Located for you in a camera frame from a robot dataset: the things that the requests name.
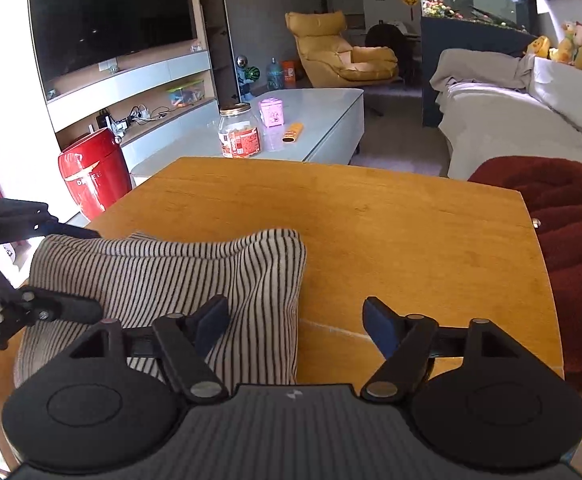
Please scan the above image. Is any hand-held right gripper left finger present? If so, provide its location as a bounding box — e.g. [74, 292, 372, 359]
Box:
[68, 295, 229, 403]

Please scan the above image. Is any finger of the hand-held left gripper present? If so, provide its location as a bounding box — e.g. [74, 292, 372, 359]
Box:
[0, 199, 102, 256]
[0, 250, 104, 351]

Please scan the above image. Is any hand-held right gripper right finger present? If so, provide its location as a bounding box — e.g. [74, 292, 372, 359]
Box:
[361, 296, 516, 402]

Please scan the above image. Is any striped long-sleeve shirt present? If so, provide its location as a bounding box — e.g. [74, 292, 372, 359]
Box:
[13, 228, 308, 391]

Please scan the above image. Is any red goblet-shaped appliance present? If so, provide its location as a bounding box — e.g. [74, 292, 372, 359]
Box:
[57, 127, 134, 222]

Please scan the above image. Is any glass snack jar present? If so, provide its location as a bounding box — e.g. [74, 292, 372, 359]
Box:
[218, 102, 262, 159]

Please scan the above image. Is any clear plastic storage container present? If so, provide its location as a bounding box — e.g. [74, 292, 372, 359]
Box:
[167, 82, 206, 109]

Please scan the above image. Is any dark red fleece coat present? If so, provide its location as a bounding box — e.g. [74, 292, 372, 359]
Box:
[467, 156, 582, 393]

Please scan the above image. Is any pink box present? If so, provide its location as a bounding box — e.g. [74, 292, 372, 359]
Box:
[258, 97, 286, 128]

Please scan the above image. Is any white coffee table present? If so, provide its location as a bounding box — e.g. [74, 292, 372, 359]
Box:
[131, 87, 366, 181]

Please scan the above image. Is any black television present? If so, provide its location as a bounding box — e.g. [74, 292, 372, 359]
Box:
[27, 0, 198, 96]

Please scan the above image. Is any grey sofa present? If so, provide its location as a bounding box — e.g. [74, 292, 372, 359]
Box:
[436, 55, 582, 181]

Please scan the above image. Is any blue water jug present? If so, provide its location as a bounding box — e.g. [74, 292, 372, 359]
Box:
[265, 57, 284, 92]

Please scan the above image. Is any silver ball figure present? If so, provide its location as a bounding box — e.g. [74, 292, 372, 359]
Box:
[236, 54, 252, 98]

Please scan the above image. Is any beige blanket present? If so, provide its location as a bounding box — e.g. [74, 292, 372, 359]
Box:
[430, 48, 539, 93]

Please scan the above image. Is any yellow lounge chair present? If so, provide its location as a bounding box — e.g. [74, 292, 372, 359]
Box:
[285, 10, 402, 88]

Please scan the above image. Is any dark dining chair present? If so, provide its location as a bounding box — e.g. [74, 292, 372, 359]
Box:
[365, 22, 414, 86]

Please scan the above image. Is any dark fish tank cabinet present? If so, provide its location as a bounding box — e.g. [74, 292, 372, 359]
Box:
[421, 15, 539, 128]

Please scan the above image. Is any yellow duck plush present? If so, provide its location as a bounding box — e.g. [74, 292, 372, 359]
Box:
[526, 35, 552, 58]

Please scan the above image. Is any glass fish tank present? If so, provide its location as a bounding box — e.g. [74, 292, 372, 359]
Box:
[418, 0, 539, 33]

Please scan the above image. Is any small plush doll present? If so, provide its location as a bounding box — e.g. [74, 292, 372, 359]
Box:
[548, 21, 582, 66]

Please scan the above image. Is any power strip with cables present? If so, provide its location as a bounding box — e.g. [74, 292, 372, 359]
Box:
[96, 105, 169, 133]

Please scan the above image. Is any television wall cabinet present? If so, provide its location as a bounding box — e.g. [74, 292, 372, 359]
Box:
[26, 0, 236, 176]

